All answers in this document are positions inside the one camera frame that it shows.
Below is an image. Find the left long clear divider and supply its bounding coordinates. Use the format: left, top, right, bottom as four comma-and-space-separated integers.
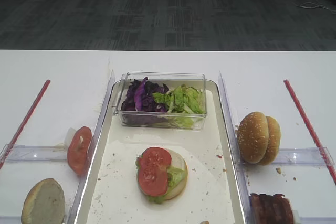
65, 70, 115, 223

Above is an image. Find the left red strip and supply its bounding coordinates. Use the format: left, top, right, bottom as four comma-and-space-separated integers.
0, 80, 51, 168

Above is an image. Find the white onion piece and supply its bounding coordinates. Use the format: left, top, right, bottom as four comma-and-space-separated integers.
64, 128, 76, 148

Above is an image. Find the lower tomato slice on bun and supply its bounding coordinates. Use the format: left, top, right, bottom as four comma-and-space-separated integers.
138, 166, 168, 196

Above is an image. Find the white cable on floor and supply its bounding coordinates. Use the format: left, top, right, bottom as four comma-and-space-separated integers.
293, 0, 336, 14

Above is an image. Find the tomato slice on bun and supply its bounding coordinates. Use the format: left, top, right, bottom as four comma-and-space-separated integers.
138, 166, 168, 196
138, 147, 172, 169

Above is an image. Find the upper left clear holder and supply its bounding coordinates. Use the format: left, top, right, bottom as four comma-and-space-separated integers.
1, 144, 67, 163

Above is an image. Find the lower right clear holder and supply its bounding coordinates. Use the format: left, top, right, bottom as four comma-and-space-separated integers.
293, 210, 336, 224

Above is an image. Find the right long clear divider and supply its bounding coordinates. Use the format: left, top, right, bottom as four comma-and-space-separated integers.
218, 72, 255, 223

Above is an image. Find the long clear divider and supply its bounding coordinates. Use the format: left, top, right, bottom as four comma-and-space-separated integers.
218, 72, 255, 223
65, 70, 115, 223

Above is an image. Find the clear plastic salad container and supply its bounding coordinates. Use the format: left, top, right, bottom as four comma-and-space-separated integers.
115, 72, 207, 129

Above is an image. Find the upper tomato slice on bun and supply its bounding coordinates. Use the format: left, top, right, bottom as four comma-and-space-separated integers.
138, 147, 172, 169

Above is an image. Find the green lettuce pile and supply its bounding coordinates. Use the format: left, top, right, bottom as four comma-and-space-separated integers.
152, 84, 205, 129

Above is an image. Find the front sesame bun top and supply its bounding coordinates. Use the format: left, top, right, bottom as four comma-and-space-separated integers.
237, 112, 269, 164

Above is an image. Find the lower left clear holder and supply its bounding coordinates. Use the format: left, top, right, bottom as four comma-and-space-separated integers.
0, 216, 21, 224

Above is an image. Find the bacon meat stack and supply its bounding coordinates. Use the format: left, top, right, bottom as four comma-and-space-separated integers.
249, 193, 295, 224

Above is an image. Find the standing tomato slices left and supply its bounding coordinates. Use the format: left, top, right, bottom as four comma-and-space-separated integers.
67, 126, 92, 176

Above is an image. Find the lettuce leaf on bun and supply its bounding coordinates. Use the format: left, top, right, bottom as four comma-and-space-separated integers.
135, 157, 188, 204

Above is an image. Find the right red strip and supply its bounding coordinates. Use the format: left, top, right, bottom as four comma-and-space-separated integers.
284, 80, 336, 183

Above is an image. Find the clear holder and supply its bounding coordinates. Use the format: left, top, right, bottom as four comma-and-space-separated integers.
1, 144, 67, 163
293, 210, 336, 224
0, 216, 21, 224
272, 147, 335, 167

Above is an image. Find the white metal tray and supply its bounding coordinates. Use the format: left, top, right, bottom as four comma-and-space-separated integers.
75, 80, 244, 223

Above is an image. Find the upper right clear holder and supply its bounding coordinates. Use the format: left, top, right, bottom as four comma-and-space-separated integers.
272, 147, 335, 167

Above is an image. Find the red strip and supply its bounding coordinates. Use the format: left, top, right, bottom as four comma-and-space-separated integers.
0, 80, 51, 168
284, 80, 336, 183

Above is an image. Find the bun half cut side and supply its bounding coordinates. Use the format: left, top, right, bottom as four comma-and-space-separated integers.
21, 178, 65, 224

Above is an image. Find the purple cabbage pile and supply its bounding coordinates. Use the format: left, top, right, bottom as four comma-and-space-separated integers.
121, 77, 169, 112

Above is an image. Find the rear bun top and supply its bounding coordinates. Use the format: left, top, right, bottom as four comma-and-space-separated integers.
258, 116, 281, 165

